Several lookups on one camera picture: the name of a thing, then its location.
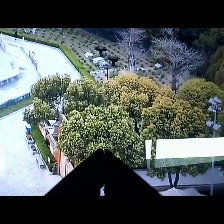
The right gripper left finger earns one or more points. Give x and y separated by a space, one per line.
83 180

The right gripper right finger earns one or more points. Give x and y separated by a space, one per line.
130 181

